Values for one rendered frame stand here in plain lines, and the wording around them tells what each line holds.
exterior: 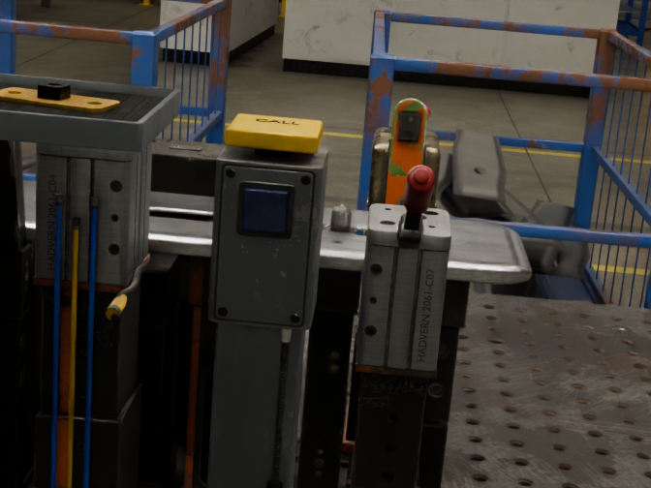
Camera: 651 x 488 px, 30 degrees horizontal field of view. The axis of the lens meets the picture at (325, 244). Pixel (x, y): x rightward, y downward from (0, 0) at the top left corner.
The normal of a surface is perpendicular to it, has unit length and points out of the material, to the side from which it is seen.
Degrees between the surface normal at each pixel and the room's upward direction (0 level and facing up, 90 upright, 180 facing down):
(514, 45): 90
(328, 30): 90
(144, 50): 90
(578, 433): 0
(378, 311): 90
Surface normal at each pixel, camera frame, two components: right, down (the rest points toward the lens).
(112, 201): -0.06, 0.28
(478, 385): 0.08, -0.96
